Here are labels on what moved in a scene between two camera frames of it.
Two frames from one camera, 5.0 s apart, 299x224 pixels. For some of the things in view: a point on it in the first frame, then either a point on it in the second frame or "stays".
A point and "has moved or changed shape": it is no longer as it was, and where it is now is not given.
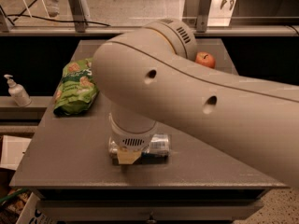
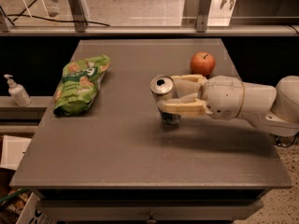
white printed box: x=34 y=212 stays
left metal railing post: x=77 y=8 stays
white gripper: x=133 y=139 → x=222 y=96
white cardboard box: x=12 y=150 stays
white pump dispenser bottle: x=18 y=91 stays
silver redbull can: x=156 y=151 has moved or changed shape
